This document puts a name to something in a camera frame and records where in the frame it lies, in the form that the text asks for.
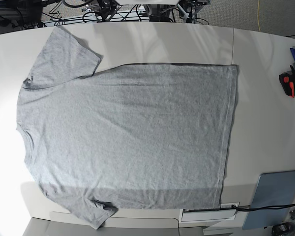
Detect grey T-shirt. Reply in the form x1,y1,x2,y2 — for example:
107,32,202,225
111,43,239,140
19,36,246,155
17,28,238,229

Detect robot base stand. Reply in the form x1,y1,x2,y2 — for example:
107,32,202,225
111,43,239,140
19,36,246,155
82,0,211,24

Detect black orange clamp tool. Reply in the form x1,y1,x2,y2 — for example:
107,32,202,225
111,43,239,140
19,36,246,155
279,65,295,98

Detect grey-blue laptop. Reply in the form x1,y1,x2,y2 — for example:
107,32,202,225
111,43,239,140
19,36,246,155
242,171,295,230

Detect black device bottom right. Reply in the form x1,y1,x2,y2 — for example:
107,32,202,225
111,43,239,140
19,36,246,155
271,222,295,236

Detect white table cable grommet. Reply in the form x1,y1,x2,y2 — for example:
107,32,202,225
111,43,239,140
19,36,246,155
178,202,239,224

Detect black power cable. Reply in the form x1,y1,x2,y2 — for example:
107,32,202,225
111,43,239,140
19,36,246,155
232,202,295,212

